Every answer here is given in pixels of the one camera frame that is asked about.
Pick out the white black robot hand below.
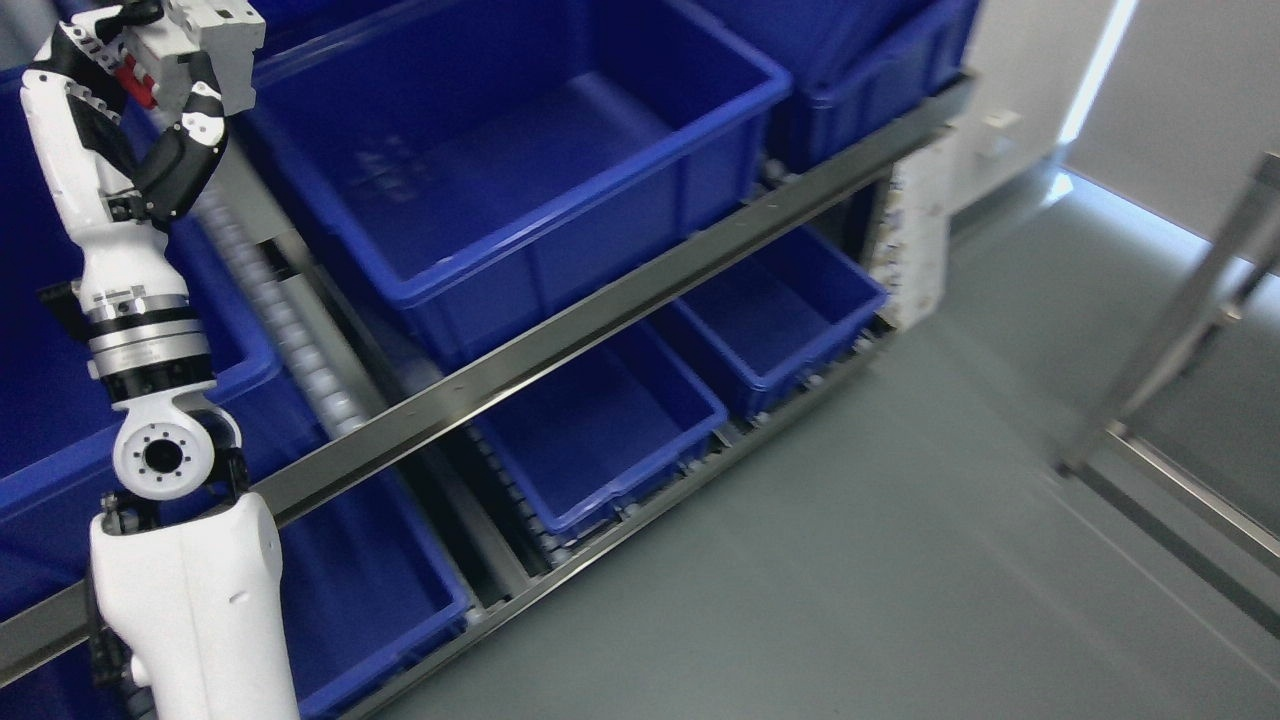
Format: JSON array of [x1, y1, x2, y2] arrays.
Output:
[[20, 0, 233, 313]]

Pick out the white circuit breaker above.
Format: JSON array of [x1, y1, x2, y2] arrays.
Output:
[[122, 1, 268, 117]]

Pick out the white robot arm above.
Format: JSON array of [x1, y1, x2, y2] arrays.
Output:
[[83, 293, 300, 719]]

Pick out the metal flow rack shelf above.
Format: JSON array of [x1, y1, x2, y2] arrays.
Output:
[[0, 70, 980, 720]]

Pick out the blue bin upper left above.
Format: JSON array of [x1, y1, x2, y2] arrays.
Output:
[[0, 61, 283, 621]]

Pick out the large blue storage bin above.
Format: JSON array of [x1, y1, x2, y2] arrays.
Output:
[[241, 1, 791, 370]]

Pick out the blue bin lower left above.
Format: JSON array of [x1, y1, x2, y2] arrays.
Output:
[[1, 469, 470, 719]]

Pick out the blue bin lower middle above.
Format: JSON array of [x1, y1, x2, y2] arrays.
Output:
[[474, 322, 728, 544]]

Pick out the blue bin lower right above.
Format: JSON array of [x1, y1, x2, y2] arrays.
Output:
[[650, 225, 888, 421]]

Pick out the blue bin upper right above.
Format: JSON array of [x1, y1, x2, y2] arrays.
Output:
[[701, 1, 980, 172]]

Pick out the stainless steel table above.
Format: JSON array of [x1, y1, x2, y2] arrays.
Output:
[[1053, 150, 1277, 635]]

